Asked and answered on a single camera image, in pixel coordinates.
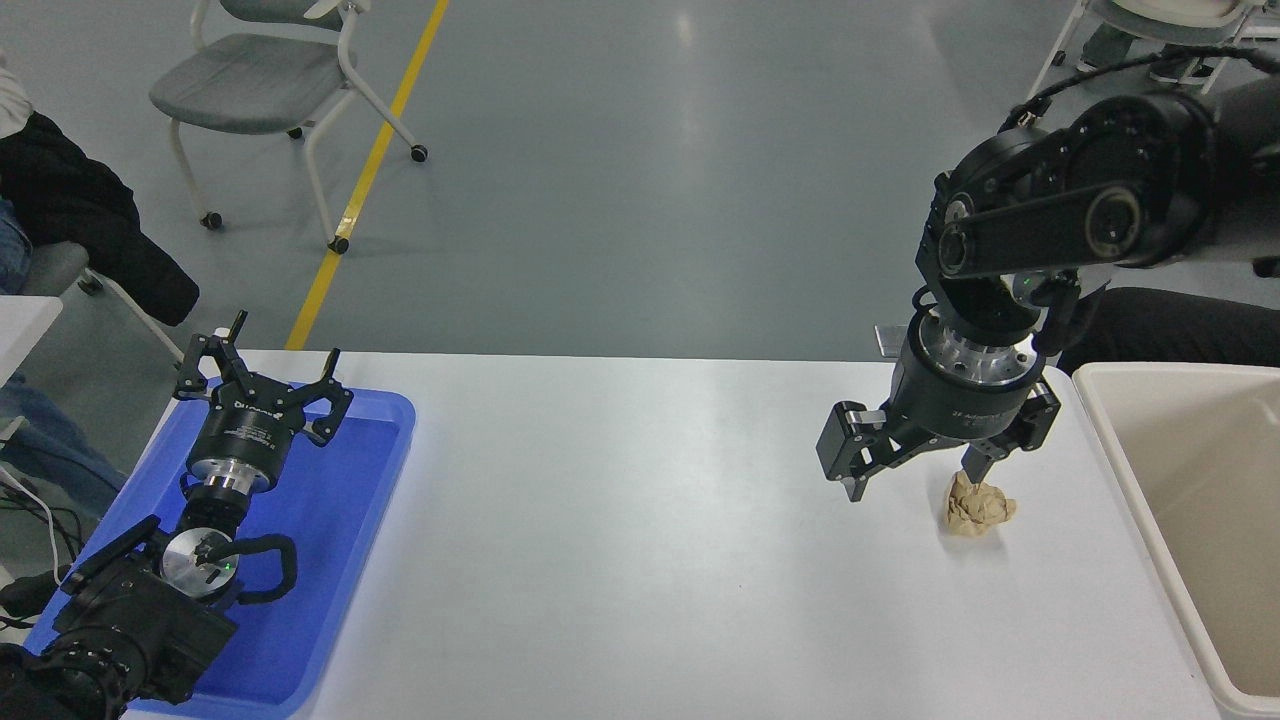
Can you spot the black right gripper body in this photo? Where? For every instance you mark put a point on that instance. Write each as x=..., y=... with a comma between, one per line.
x=960, y=410

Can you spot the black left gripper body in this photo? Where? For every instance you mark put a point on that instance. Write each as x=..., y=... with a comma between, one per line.
x=245, y=432

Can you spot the large pale plastic bin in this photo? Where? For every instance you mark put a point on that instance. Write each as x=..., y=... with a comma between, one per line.
x=1200, y=480

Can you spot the grey seat wheeled chair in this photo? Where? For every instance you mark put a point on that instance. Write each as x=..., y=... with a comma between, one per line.
x=55, y=265

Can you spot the blue plastic tray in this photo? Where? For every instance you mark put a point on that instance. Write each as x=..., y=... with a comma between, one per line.
x=330, y=560

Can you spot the white side table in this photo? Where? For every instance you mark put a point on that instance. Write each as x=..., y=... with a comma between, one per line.
x=20, y=325

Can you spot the metal floor plate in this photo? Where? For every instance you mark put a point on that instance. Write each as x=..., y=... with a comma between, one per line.
x=890, y=340

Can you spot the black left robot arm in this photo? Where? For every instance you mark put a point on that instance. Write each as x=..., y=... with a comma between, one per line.
x=130, y=620

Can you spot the white frame wheeled chair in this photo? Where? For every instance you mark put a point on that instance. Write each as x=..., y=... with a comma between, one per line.
x=1180, y=30

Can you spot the crumpled tan paper ball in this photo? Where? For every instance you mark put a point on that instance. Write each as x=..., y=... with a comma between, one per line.
x=978, y=505

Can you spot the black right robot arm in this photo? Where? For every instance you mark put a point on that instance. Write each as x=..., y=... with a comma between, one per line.
x=1050, y=200

